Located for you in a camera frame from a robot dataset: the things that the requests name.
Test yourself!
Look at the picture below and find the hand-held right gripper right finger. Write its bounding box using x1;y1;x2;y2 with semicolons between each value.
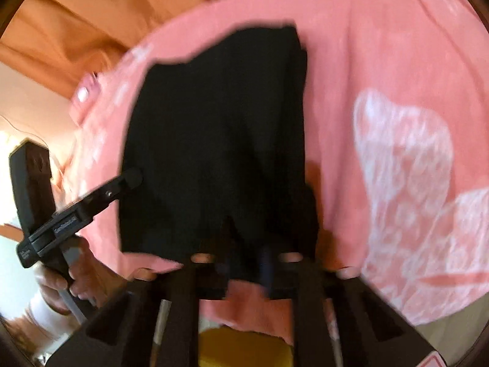
255;248;439;367

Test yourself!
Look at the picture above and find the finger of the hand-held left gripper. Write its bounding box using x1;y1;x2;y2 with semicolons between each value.
77;167;143;220

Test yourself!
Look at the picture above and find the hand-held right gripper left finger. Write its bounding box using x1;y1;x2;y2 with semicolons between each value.
46;252;232;367

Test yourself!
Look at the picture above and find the black sweater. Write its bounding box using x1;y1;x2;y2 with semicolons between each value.
118;25;322;288

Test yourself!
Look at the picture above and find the person's left hand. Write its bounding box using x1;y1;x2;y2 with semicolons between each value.
37;233;128;310

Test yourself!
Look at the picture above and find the yellow cloth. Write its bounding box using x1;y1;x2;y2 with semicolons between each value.
198;326;296;367

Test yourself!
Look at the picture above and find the orange curtain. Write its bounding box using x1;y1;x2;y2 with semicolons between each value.
0;0;318;101

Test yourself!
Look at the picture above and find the pink printed blanket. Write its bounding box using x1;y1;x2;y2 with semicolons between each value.
57;0;489;339

